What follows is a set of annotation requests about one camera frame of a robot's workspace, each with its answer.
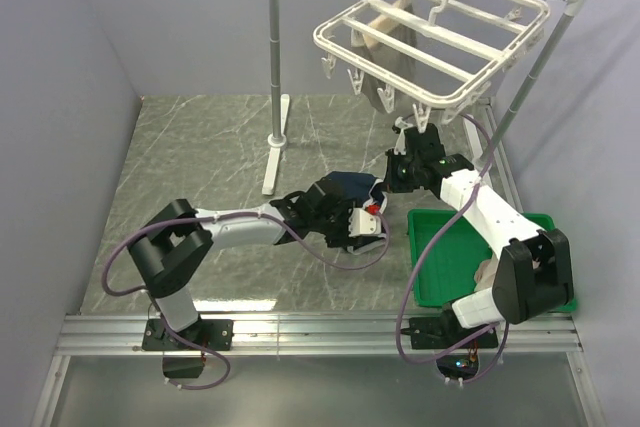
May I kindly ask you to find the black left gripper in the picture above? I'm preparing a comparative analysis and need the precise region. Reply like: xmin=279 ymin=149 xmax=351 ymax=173
xmin=312 ymin=198 xmax=364 ymax=247

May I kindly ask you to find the navy blue underwear white trim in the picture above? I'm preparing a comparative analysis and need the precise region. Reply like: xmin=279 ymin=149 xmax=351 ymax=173
xmin=322 ymin=171 xmax=389 ymax=255

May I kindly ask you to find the white clip hanger frame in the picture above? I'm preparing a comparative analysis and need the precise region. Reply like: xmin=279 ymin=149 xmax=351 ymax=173
xmin=313 ymin=0 xmax=550 ymax=123

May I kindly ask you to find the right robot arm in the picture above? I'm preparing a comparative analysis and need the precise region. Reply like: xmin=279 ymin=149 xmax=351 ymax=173
xmin=383 ymin=124 xmax=574 ymax=347

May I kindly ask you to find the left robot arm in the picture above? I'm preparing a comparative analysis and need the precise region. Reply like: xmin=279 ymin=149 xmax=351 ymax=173
xmin=127 ymin=179 xmax=358 ymax=349

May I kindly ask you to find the grey beige hanging underwear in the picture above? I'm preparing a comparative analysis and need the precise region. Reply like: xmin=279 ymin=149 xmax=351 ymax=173
xmin=351 ymin=14 xmax=417 ymax=115

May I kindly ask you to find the green plastic tray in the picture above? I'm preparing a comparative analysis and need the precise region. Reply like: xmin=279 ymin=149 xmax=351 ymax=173
xmin=414 ymin=213 xmax=577 ymax=323

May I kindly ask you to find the beige cloth in tray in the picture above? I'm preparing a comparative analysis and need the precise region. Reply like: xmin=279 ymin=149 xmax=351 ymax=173
xmin=474 ymin=257 xmax=499 ymax=292

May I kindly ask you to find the white drying rack stand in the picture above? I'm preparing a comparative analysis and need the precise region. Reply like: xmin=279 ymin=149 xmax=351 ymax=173
xmin=262 ymin=0 xmax=587 ymax=196

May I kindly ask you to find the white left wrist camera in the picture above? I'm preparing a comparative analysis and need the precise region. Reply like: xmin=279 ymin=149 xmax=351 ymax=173
xmin=348 ymin=207 xmax=382 ymax=238

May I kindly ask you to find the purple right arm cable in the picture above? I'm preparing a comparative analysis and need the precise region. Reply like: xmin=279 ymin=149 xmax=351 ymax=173
xmin=395 ymin=114 xmax=511 ymax=366

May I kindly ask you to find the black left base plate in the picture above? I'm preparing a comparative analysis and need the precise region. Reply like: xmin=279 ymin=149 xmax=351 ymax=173
xmin=141 ymin=318 xmax=234 ymax=352

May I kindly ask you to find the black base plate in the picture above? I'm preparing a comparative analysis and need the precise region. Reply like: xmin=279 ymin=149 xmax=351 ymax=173
xmin=141 ymin=318 xmax=234 ymax=352
xmin=401 ymin=316 xmax=499 ymax=350

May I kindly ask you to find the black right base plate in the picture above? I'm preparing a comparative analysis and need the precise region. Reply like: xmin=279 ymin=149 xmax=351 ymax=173
xmin=401 ymin=316 xmax=499 ymax=350

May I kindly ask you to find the aluminium mounting rail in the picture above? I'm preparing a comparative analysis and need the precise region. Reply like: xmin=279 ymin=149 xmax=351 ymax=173
xmin=54 ymin=312 xmax=582 ymax=357

